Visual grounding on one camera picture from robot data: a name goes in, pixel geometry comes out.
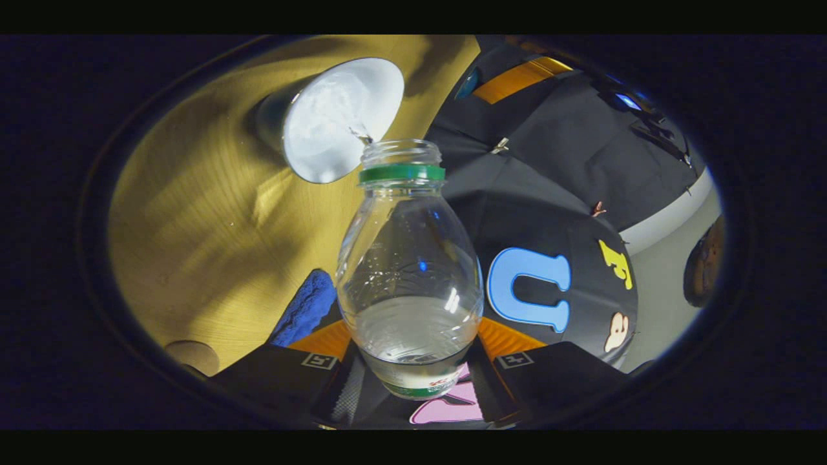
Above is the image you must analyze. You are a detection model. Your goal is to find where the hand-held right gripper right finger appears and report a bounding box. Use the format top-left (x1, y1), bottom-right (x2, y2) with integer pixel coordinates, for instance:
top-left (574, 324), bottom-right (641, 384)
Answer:
top-left (466, 316), bottom-right (631, 428)

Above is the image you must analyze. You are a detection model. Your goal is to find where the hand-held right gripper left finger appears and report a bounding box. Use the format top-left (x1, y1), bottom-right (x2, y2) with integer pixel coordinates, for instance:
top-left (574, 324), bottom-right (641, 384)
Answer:
top-left (210, 319), bottom-right (355, 428)

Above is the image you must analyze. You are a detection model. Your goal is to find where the round brown coaster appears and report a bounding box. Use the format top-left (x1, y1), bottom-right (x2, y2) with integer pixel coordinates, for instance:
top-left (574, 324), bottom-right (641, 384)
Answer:
top-left (163, 340), bottom-right (220, 377)

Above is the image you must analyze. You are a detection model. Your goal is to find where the clear plastic water bottle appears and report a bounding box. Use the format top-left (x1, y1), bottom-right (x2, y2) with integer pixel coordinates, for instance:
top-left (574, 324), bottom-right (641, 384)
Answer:
top-left (335, 139), bottom-right (485, 401)

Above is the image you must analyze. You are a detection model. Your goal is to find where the dark blue teacup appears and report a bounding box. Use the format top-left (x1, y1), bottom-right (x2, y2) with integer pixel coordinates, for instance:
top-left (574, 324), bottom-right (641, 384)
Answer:
top-left (252, 57), bottom-right (406, 185)

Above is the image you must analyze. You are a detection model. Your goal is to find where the blue towel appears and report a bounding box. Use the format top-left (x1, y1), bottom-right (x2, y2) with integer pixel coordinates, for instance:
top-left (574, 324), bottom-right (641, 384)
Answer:
top-left (267, 269), bottom-right (338, 347)

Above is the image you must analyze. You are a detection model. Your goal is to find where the black backdrop cloth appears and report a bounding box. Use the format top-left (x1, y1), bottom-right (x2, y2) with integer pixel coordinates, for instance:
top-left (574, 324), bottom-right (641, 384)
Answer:
top-left (352, 36), bottom-right (708, 427)

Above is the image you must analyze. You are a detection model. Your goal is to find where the brown round object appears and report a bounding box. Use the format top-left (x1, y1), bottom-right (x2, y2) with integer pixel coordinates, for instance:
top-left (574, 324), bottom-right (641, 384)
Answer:
top-left (684, 214), bottom-right (726, 308)

